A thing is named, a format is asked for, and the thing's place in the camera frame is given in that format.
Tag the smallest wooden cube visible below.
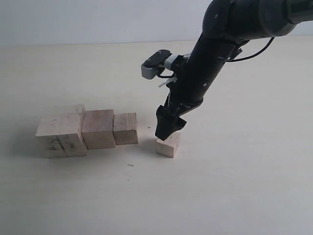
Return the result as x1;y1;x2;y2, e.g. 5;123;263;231
156;132;180;158

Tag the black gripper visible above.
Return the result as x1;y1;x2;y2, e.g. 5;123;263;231
155;66;218;141

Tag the second largest wooden cube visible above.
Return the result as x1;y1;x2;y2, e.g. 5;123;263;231
82;110;116;150

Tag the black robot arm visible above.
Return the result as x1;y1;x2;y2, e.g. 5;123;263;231
155;0;313;140

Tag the black cable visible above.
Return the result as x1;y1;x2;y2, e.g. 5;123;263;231
226;36;276;63

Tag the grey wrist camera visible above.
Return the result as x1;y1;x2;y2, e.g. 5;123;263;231
141;49;183;80

